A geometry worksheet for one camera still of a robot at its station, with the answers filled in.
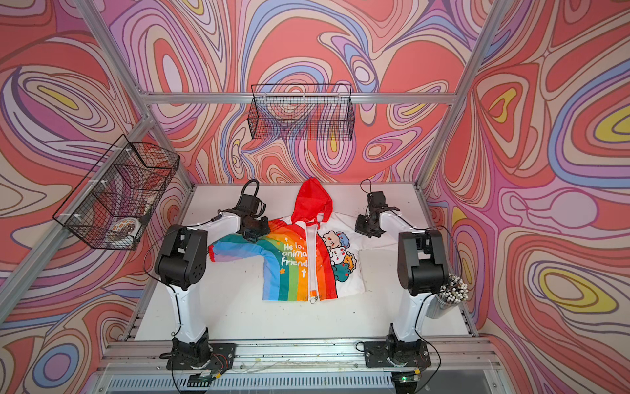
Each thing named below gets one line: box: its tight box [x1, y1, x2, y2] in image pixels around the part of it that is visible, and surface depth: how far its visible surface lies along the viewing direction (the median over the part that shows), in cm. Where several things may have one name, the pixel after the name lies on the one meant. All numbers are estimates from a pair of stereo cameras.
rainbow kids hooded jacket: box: [208, 177, 368, 305], surface depth 96 cm
